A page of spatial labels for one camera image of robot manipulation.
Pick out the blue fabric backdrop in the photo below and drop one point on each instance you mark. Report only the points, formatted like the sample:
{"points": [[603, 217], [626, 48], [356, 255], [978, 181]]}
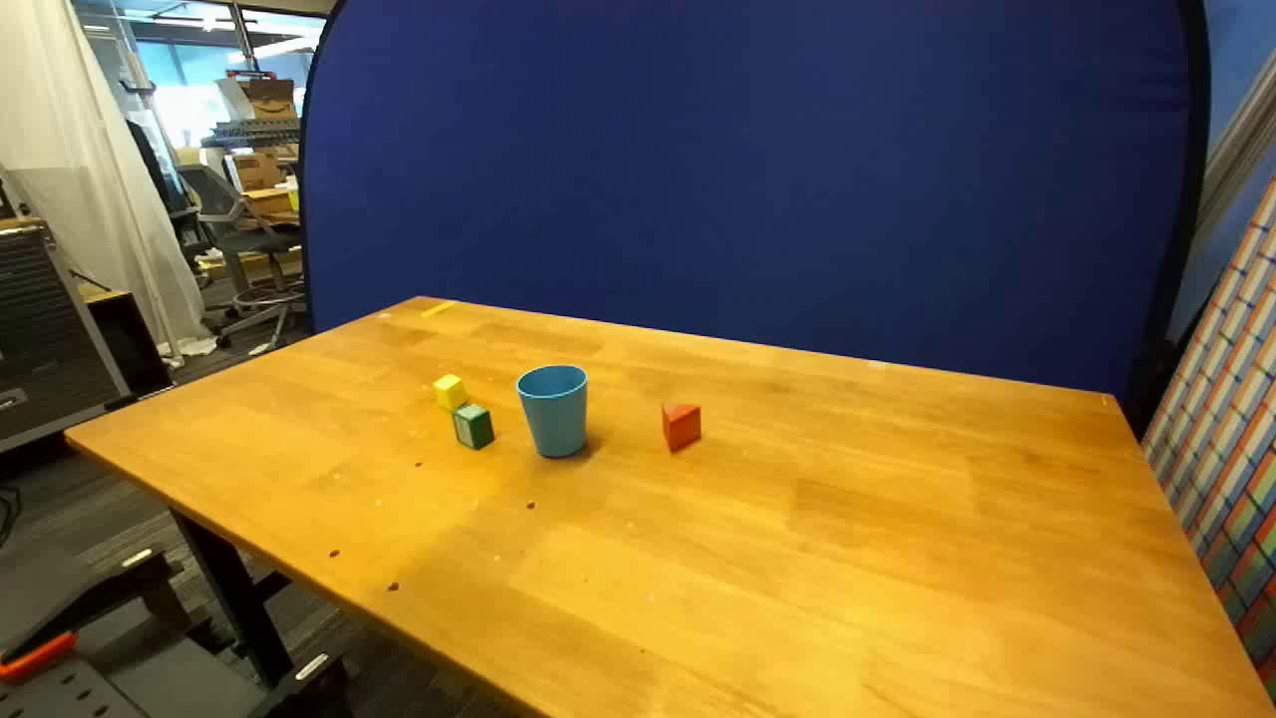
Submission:
{"points": [[744, 171]]}

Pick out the black table leg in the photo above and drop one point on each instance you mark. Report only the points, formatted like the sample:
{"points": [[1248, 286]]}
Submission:
{"points": [[244, 601]]}

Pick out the white curtain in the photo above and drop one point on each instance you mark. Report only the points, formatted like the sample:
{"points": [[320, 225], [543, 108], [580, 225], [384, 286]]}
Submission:
{"points": [[82, 144]]}

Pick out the colourful patterned panel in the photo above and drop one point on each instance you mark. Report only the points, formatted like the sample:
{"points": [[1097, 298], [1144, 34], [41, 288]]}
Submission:
{"points": [[1228, 439]]}

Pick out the black equipment cabinet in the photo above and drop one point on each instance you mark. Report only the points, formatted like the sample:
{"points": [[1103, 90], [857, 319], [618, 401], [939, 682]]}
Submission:
{"points": [[43, 332]]}

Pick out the red wooden block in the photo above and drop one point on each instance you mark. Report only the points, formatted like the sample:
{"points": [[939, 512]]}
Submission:
{"points": [[677, 428]]}

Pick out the yellow wooden block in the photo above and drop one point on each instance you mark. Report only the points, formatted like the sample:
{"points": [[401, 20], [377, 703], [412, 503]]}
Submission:
{"points": [[447, 389]]}

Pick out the yellow tape strip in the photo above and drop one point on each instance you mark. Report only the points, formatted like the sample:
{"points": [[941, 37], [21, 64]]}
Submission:
{"points": [[433, 312]]}

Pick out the blue plastic cup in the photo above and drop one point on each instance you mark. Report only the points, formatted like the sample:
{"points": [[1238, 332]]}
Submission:
{"points": [[552, 413]]}

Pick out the green wooden block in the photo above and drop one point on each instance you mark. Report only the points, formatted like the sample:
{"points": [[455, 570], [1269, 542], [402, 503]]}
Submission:
{"points": [[471, 428]]}

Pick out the cluttered storage shelf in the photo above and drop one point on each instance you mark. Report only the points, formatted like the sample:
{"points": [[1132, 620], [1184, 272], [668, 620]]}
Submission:
{"points": [[259, 144]]}

